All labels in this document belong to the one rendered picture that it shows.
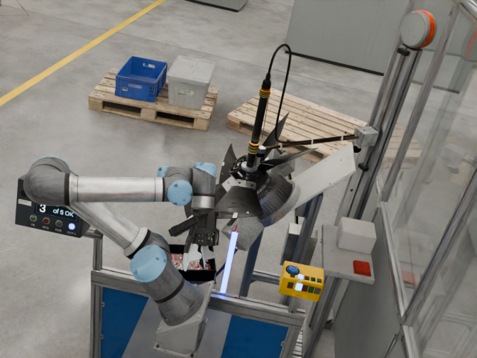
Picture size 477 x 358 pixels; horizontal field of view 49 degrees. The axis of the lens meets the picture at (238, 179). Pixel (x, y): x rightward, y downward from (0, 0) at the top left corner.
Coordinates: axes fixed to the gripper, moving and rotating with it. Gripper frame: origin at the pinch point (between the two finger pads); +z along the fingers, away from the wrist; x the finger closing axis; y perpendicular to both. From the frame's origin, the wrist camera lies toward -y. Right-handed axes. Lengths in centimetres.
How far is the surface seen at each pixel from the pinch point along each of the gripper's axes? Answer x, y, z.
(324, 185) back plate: 66, 30, -35
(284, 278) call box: 38.0, 21.6, 3.7
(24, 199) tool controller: -1, -70, -20
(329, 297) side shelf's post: 115, 27, 19
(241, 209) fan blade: 40.5, 1.9, -22.2
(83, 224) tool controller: 10, -51, -12
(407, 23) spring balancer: 69, 63, -107
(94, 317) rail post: 43, -65, 29
